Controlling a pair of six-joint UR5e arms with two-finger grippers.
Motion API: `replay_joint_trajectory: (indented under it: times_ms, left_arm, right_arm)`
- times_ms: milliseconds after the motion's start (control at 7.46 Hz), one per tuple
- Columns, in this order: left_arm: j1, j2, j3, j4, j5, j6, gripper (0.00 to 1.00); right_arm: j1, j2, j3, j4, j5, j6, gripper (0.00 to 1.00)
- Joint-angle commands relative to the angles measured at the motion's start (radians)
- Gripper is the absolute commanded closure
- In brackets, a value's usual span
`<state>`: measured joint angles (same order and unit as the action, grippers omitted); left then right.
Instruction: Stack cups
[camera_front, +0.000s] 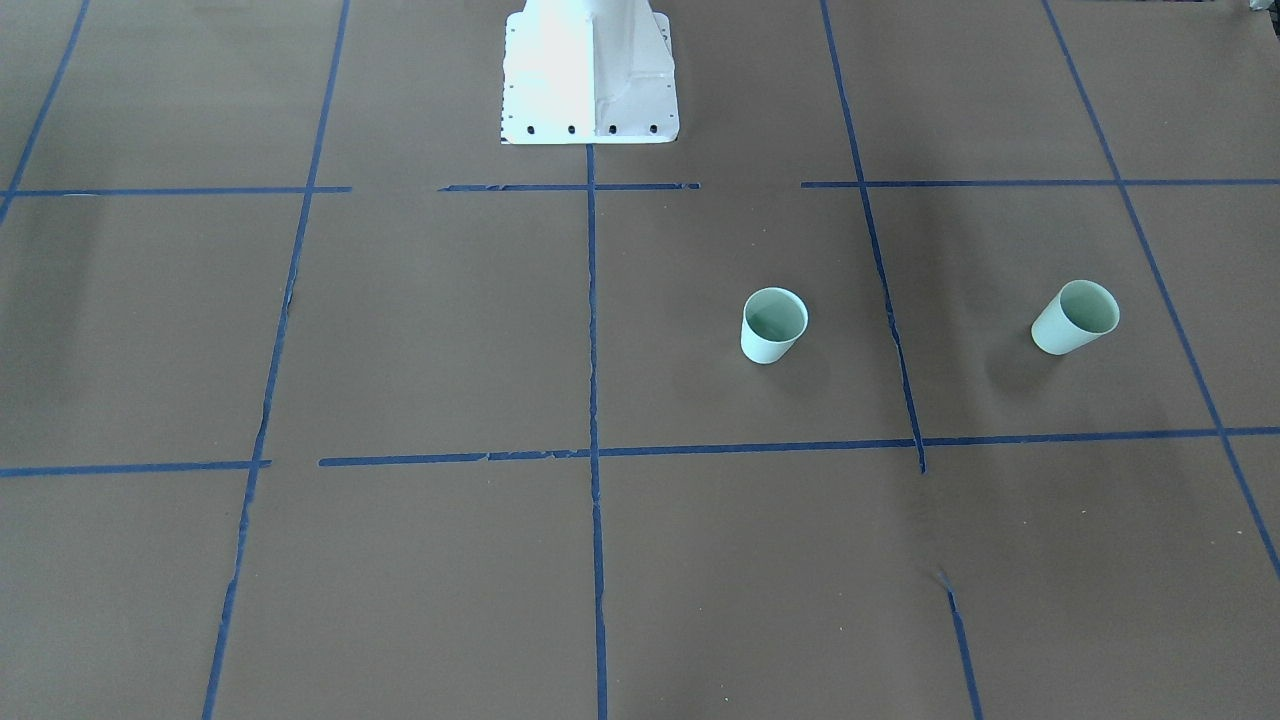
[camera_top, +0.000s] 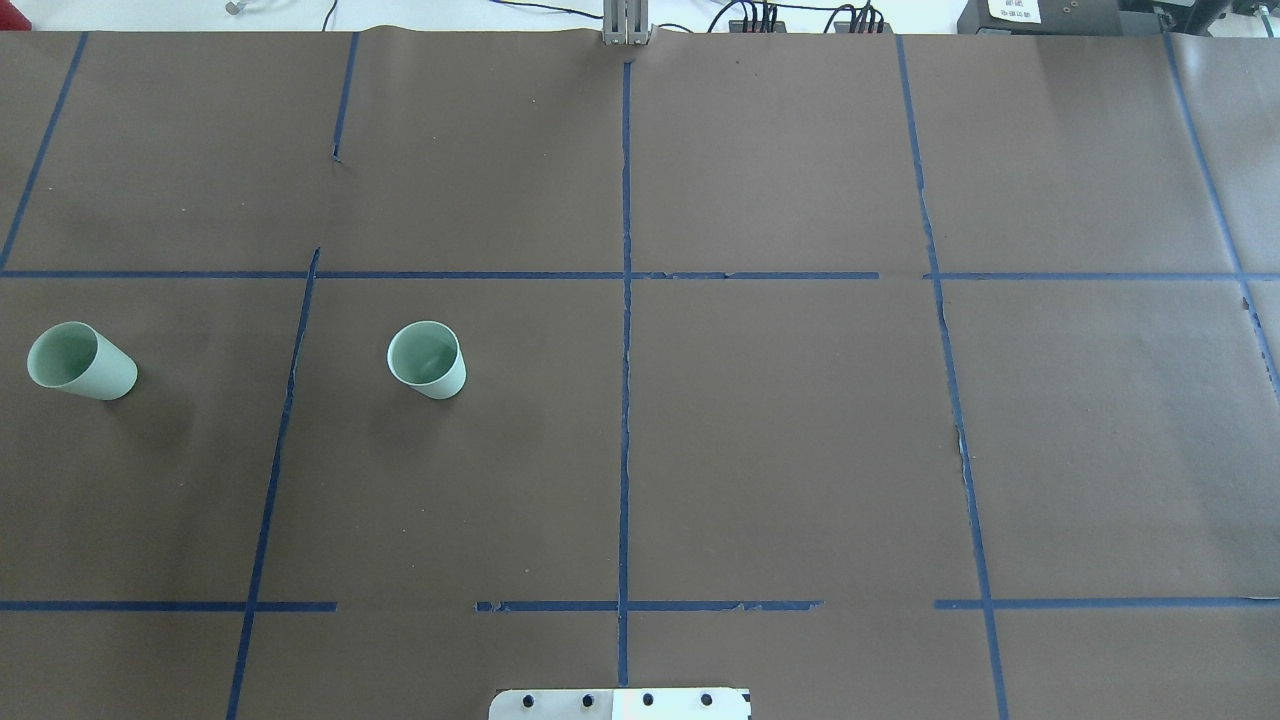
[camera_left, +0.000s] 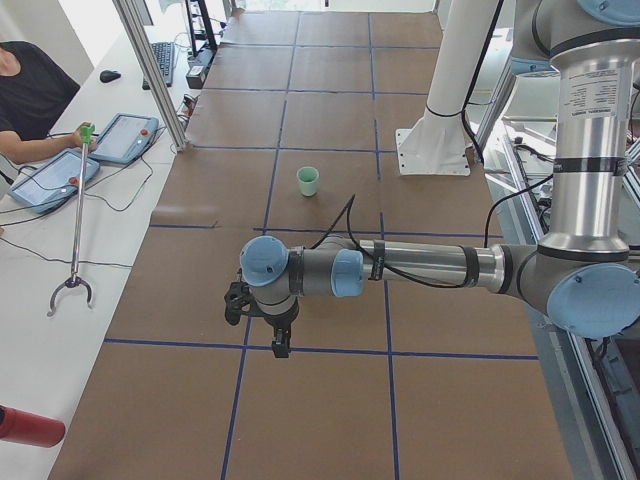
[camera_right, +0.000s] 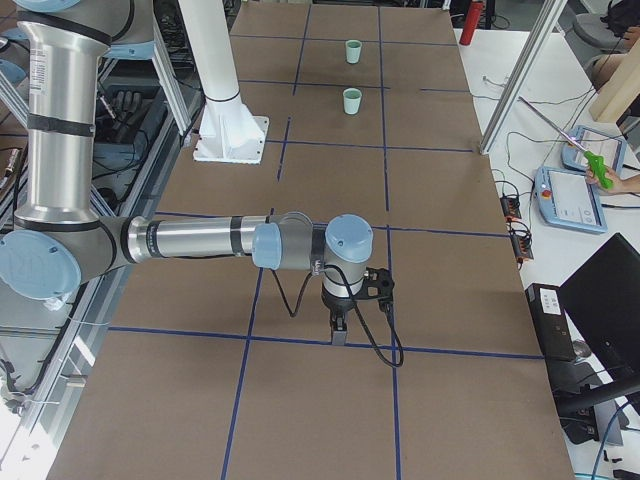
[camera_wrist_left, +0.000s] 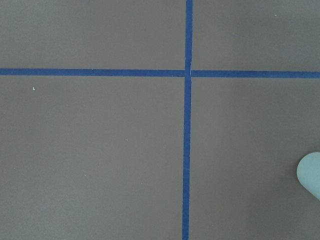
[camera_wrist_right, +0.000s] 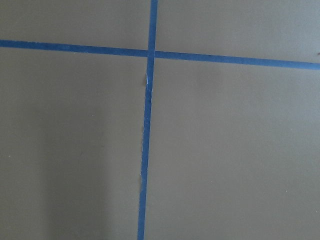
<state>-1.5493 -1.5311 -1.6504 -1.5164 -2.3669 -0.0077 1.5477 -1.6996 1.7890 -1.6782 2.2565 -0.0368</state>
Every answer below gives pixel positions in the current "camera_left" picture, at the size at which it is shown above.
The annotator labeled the blue teach pendant near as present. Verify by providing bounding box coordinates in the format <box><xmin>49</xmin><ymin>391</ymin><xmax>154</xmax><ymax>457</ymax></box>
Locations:
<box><xmin>8</xmin><ymin>149</ymin><xmax>82</xmax><ymax>213</ymax></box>

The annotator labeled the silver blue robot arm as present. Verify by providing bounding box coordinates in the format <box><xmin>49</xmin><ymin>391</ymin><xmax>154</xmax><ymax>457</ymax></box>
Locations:
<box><xmin>225</xmin><ymin>1</ymin><xmax>639</xmax><ymax>358</ymax></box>

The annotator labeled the black keyboard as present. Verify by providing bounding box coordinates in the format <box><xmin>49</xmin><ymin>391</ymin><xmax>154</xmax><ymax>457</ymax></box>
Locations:
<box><xmin>151</xmin><ymin>42</ymin><xmax>175</xmax><ymax>87</ymax></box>

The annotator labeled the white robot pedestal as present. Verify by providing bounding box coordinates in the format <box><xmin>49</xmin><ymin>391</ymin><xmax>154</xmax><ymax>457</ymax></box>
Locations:
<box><xmin>396</xmin><ymin>0</ymin><xmax>503</xmax><ymax>176</ymax></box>

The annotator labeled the person's forearm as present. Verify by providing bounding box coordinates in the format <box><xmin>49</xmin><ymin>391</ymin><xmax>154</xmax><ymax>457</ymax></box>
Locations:
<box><xmin>0</xmin><ymin>131</ymin><xmax>75</xmax><ymax>164</ymax></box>

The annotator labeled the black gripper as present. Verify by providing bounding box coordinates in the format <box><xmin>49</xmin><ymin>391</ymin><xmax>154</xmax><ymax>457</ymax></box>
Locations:
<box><xmin>224</xmin><ymin>269</ymin><xmax>299</xmax><ymax>358</ymax></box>

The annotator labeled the person's hand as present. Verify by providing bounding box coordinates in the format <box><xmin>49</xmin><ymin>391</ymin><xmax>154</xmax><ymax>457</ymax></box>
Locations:
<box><xmin>65</xmin><ymin>122</ymin><xmax>96</xmax><ymax>151</ymax></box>

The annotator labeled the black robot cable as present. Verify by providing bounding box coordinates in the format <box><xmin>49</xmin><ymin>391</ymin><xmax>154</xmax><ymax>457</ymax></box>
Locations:
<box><xmin>312</xmin><ymin>0</ymin><xmax>531</xmax><ymax>289</ymax></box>

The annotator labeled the red cylinder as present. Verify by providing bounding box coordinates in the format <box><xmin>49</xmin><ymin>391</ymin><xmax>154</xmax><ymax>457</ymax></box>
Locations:
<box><xmin>1</xmin><ymin>406</ymin><xmax>66</xmax><ymax>448</ymax></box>

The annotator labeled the blue teach pendant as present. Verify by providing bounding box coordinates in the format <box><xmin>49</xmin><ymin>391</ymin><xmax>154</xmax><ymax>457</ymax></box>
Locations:
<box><xmin>89</xmin><ymin>113</ymin><xmax>159</xmax><ymax>165</ymax></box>
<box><xmin>8</xmin><ymin>149</ymin><xmax>82</xmax><ymax>213</ymax></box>

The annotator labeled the black computer mouse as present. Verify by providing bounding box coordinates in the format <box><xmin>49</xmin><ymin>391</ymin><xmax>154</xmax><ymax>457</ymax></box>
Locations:
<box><xmin>99</xmin><ymin>70</ymin><xmax>121</xmax><ymax>84</ymax></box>

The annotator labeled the metal reacher grabber green handle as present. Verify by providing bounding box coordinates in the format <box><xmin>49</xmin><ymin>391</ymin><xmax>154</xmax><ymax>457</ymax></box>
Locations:
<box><xmin>47</xmin><ymin>145</ymin><xmax>92</xmax><ymax>317</ymax></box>

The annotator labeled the aluminium frame post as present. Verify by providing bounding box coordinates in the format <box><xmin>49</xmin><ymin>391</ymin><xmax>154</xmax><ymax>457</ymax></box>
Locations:
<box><xmin>113</xmin><ymin>0</ymin><xmax>188</xmax><ymax>152</ymax></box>

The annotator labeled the mint green cup on table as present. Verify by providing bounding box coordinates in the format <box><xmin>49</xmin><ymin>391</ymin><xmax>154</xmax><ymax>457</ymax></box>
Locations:
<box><xmin>296</xmin><ymin>166</ymin><xmax>320</xmax><ymax>197</ymax></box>

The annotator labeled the person in black shirt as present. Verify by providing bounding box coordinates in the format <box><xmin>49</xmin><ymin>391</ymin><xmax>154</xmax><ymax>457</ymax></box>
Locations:
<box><xmin>1</xmin><ymin>41</ymin><xmax>80</xmax><ymax>140</ymax></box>

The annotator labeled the blue teach pendant far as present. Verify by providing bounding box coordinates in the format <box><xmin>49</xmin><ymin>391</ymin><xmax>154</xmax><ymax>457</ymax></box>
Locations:
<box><xmin>89</xmin><ymin>113</ymin><xmax>159</xmax><ymax>165</ymax></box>

